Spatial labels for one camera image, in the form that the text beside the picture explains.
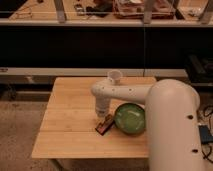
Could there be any black foot pedal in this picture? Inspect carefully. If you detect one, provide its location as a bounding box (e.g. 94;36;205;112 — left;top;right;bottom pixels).
199;125;213;144

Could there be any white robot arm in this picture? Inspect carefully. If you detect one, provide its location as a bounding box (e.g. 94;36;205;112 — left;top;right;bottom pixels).
91;79;205;171

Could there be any wooden shelf with clutter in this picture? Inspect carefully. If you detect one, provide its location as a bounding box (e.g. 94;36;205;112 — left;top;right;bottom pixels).
0;0;213;27

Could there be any black floor cable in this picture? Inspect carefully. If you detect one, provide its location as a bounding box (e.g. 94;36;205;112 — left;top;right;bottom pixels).
199;104;213;164

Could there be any green bowl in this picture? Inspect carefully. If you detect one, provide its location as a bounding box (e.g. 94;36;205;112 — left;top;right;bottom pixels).
114;103;146;135

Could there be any translucent plastic cup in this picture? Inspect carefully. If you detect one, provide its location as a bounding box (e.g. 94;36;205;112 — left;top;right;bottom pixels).
107;70;123;85

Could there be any brown whiteboard eraser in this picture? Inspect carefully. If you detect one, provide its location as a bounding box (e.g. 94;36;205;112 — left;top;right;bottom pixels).
95;115;114;135

